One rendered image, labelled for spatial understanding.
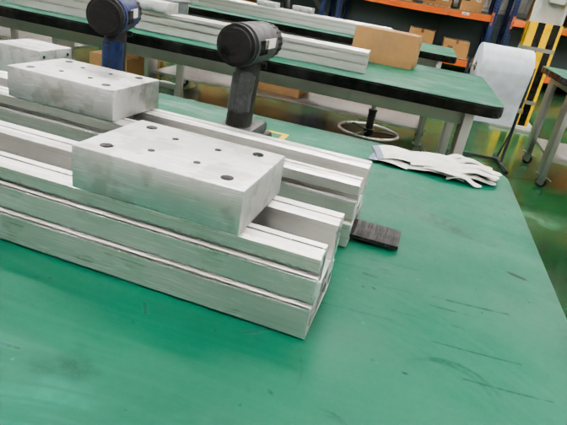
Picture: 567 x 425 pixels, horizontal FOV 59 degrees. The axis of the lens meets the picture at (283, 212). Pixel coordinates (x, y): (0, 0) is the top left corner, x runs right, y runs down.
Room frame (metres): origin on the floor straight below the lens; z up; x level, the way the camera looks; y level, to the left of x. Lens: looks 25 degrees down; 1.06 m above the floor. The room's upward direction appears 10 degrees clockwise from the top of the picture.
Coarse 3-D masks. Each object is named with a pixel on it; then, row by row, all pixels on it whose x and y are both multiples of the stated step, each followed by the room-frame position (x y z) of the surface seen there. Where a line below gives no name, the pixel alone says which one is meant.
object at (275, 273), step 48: (0, 144) 0.51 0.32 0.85; (48, 144) 0.49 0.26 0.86; (0, 192) 0.42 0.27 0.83; (48, 192) 0.42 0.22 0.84; (48, 240) 0.41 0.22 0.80; (96, 240) 0.41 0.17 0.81; (144, 240) 0.38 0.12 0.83; (192, 240) 0.38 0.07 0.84; (240, 240) 0.36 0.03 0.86; (288, 240) 0.37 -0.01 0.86; (336, 240) 0.43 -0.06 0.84; (192, 288) 0.37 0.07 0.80; (240, 288) 0.36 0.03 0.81; (288, 288) 0.35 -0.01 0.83
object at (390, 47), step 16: (368, 32) 2.50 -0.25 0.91; (384, 32) 2.48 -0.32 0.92; (400, 32) 2.55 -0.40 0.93; (368, 48) 2.50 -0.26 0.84; (384, 48) 2.47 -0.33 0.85; (400, 48) 2.45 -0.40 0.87; (416, 48) 2.43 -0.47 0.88; (96, 64) 4.45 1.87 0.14; (128, 64) 4.41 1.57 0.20; (160, 64) 5.11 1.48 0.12; (384, 64) 2.47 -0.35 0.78; (400, 64) 2.45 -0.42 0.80
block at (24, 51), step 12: (0, 48) 0.93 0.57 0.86; (12, 48) 0.93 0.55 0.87; (24, 48) 0.92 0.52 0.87; (36, 48) 0.93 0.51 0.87; (48, 48) 0.95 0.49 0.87; (60, 48) 0.97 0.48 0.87; (0, 60) 0.93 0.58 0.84; (12, 60) 0.93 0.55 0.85; (24, 60) 0.92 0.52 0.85; (36, 60) 0.91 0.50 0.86
